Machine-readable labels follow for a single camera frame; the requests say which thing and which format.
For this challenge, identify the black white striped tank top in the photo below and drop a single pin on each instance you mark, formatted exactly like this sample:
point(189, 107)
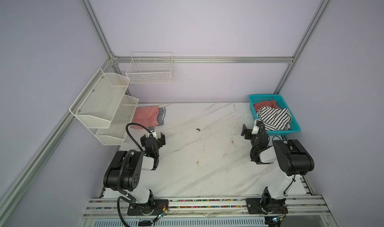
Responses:
point(276, 119)

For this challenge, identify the aluminium mounting rail frame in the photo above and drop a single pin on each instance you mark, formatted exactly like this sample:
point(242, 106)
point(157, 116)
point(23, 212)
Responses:
point(308, 210)

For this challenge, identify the red white striped folded top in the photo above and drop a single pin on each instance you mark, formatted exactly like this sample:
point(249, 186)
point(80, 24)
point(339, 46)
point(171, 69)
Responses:
point(146, 116)

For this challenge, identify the aluminium enclosure frame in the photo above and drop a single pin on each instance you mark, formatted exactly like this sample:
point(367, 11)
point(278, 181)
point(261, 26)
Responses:
point(18, 190)

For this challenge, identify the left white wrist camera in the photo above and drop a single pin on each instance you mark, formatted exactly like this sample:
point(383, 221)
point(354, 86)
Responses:
point(153, 132)

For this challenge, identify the white wire wall basket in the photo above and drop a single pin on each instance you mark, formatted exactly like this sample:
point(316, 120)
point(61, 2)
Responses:
point(151, 68)

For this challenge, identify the dusty red tank top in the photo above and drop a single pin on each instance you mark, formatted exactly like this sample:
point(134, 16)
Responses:
point(266, 105)

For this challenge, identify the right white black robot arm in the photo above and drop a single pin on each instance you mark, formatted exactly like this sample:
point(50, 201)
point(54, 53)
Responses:
point(292, 158)

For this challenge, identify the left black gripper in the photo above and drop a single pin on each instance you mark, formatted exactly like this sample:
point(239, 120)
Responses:
point(152, 141)

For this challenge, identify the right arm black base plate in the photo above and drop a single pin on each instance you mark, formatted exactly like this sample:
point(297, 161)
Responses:
point(266, 207)

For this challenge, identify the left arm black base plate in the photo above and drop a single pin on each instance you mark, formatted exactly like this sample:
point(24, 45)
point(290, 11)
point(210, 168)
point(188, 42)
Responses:
point(153, 208)

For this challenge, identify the lower white mesh shelf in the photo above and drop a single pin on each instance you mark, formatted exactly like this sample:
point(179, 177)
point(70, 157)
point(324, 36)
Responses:
point(116, 134)

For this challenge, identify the blue white striped folded top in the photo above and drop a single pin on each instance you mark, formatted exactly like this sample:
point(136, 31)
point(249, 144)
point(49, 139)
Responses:
point(161, 116)

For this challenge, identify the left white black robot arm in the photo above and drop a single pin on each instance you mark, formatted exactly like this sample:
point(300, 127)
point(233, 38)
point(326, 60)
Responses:
point(124, 172)

